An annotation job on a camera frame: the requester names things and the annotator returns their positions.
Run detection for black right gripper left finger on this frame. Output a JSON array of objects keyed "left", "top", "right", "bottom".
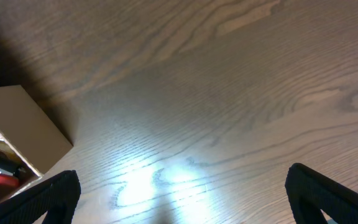
[{"left": 0, "top": 170, "right": 81, "bottom": 224}]

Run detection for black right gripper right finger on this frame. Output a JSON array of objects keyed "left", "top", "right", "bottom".
[{"left": 285, "top": 163, "right": 358, "bottom": 224}]

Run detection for cardboard box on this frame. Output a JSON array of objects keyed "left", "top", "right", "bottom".
[{"left": 0, "top": 85, "right": 73, "bottom": 203}]

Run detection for red black utility knife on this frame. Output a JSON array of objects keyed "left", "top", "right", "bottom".
[{"left": 0, "top": 157, "right": 22, "bottom": 188}]

